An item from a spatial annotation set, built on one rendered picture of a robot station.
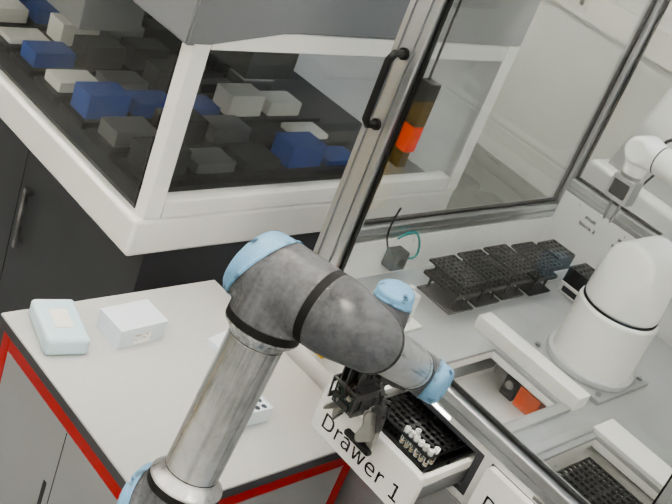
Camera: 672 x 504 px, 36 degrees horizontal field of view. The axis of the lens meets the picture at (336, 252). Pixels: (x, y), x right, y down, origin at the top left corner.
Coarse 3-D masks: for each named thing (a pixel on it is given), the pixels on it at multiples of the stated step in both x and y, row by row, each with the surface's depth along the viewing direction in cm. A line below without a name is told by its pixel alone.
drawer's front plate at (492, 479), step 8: (488, 472) 204; (496, 472) 204; (480, 480) 206; (488, 480) 205; (496, 480) 203; (504, 480) 202; (480, 488) 206; (488, 488) 205; (496, 488) 203; (504, 488) 202; (512, 488) 201; (472, 496) 208; (480, 496) 207; (488, 496) 205; (496, 496) 204; (504, 496) 202; (512, 496) 201; (520, 496) 200
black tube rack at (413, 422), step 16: (400, 400) 219; (416, 400) 221; (400, 416) 214; (416, 416) 216; (432, 416) 218; (384, 432) 213; (432, 432) 213; (448, 432) 215; (400, 448) 210; (432, 448) 209; (448, 448) 210; (464, 448) 217; (416, 464) 208; (432, 464) 209
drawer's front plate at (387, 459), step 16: (320, 400) 212; (320, 416) 212; (320, 432) 213; (336, 448) 210; (352, 448) 206; (384, 448) 200; (352, 464) 207; (368, 464) 204; (384, 464) 200; (400, 464) 197; (368, 480) 204; (384, 480) 201; (400, 480) 198; (416, 480) 195; (384, 496) 201; (400, 496) 198; (416, 496) 197
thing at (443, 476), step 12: (384, 396) 223; (468, 456) 221; (432, 468) 213; (444, 468) 205; (456, 468) 207; (468, 468) 211; (432, 480) 202; (444, 480) 206; (456, 480) 210; (420, 492) 201; (432, 492) 205
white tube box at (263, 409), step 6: (258, 402) 219; (264, 402) 219; (258, 408) 218; (264, 408) 218; (270, 408) 218; (252, 414) 215; (258, 414) 216; (264, 414) 218; (270, 414) 219; (252, 420) 216; (258, 420) 218; (264, 420) 219; (246, 426) 216
